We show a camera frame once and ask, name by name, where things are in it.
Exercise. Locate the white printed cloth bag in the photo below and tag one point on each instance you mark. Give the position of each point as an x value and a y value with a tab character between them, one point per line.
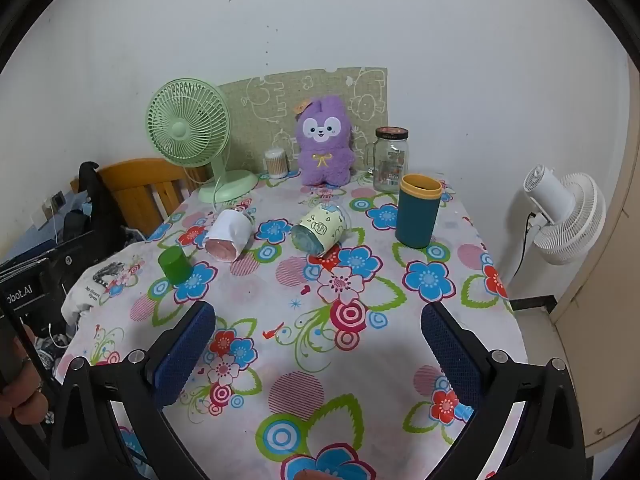
100	280

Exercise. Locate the white standing fan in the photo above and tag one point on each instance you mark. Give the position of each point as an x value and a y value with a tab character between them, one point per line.
570	220

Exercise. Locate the beige wooden cabinet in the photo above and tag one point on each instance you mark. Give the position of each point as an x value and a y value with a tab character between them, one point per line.
610	335

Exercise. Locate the purple plush toy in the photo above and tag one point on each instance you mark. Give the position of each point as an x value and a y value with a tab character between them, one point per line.
322	160

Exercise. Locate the small green cup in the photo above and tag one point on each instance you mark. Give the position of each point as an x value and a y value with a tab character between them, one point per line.
175	265

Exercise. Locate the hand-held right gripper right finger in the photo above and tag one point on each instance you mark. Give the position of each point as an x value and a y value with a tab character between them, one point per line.
450	350

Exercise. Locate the green foam puzzle mat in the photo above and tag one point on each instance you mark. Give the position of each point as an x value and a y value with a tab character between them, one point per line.
260	105

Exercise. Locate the glass jar with dark lid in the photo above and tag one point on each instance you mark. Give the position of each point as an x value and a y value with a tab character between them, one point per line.
390	165

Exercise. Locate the person's left hand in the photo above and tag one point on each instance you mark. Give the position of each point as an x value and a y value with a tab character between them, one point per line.
26	400

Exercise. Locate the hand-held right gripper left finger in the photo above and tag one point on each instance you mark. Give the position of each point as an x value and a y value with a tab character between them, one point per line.
185	350

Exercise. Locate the cotton swab container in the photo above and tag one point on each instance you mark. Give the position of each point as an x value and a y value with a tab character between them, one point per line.
276	164

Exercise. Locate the teal cup with yellow rim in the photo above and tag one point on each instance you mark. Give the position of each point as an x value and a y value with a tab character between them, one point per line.
415	220

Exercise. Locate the wall socket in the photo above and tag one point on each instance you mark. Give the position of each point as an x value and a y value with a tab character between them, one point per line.
57	199

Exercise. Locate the floral tablecloth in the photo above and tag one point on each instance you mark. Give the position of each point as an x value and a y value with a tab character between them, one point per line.
300	385

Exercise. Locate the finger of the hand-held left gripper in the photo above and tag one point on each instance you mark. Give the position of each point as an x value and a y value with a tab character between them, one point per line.
67	260

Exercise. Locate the wooden chair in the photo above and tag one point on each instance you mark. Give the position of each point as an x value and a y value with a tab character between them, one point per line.
135	180

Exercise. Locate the green desk fan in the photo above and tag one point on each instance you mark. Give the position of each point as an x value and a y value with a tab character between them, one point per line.
177	130

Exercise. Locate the white cup with pink inside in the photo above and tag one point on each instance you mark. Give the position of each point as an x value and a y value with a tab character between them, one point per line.
230	230

